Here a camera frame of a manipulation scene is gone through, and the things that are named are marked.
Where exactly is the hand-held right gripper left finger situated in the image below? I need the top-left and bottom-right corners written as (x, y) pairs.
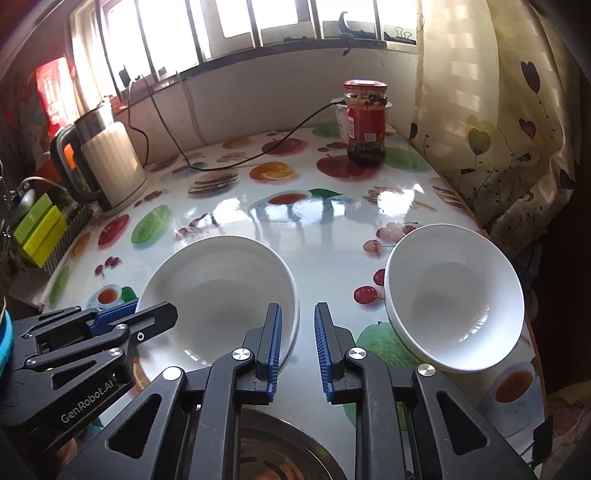
top-left (58, 302), bottom-right (283, 480)

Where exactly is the small white blue-striped bowl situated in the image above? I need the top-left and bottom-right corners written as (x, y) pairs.
top-left (384, 224), bottom-right (526, 374)

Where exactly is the flat light green box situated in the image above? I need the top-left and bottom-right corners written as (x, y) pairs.
top-left (13, 193), bottom-right (55, 245)

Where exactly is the red printed wall hanging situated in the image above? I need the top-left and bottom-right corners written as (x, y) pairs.
top-left (36, 58), bottom-right (79, 139)

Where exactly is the barred window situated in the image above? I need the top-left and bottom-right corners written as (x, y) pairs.
top-left (69, 0), bottom-right (421, 100)

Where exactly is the large white blue-striped bowl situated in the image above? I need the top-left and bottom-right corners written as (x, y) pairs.
top-left (136, 235), bottom-right (301, 370)

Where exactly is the yellow-green box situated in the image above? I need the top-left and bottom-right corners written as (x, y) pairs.
top-left (21, 205), bottom-right (70, 268)

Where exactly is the grey zigzag striped box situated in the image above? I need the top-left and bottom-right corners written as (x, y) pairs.
top-left (44, 203), bottom-right (95, 273)

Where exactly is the red-lid sauce jar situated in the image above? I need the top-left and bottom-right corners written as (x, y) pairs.
top-left (343, 79), bottom-right (389, 167)

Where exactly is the fruit printed table cover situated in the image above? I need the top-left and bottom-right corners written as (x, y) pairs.
top-left (39, 122), bottom-right (548, 462)

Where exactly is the grey oval case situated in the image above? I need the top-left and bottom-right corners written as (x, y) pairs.
top-left (16, 182), bottom-right (41, 214)

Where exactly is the black power cable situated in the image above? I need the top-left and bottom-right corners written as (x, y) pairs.
top-left (127, 74), bottom-right (347, 171)

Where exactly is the cream ribbed electric kettle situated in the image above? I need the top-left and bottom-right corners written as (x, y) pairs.
top-left (50, 102), bottom-right (149, 215)

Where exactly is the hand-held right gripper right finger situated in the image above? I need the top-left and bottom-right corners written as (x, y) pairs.
top-left (314, 302), bottom-right (539, 480)

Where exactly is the heart printed curtain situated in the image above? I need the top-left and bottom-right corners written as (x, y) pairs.
top-left (409, 0), bottom-right (578, 259)

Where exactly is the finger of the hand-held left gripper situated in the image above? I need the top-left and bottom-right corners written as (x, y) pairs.
top-left (117, 301), bottom-right (179, 357)
top-left (11, 300), bottom-right (139, 341)

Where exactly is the white plastic cup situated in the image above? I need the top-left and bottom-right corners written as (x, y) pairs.
top-left (333, 98), bottom-right (394, 139)

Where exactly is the small black binder clip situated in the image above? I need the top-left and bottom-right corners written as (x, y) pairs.
top-left (385, 25), bottom-right (416, 46)

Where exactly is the stainless steel bowl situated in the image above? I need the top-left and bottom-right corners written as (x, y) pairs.
top-left (235, 408), bottom-right (347, 480)

